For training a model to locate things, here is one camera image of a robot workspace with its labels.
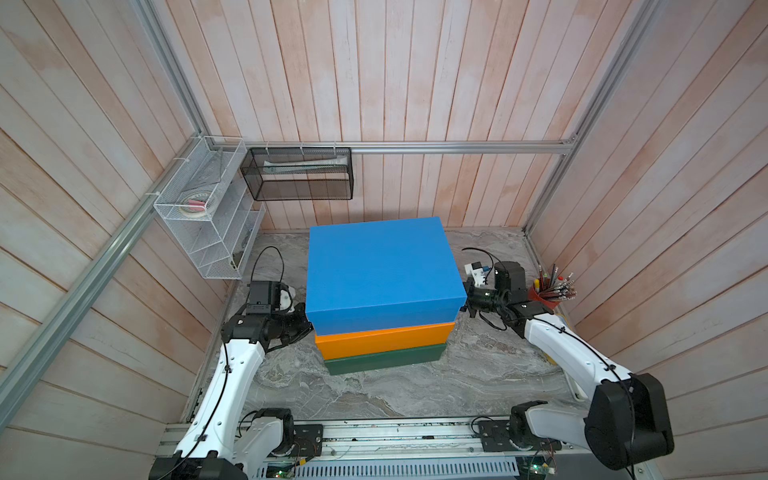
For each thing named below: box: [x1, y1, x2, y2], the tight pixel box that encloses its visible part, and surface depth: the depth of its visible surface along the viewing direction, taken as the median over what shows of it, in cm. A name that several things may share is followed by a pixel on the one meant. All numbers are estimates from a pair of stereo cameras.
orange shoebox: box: [315, 322, 455, 361], surface depth 69 cm
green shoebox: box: [324, 343, 447, 375], surface depth 78 cm
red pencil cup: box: [528, 284, 561, 311], surface depth 90 cm
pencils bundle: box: [534, 264, 577, 301], surface depth 90 cm
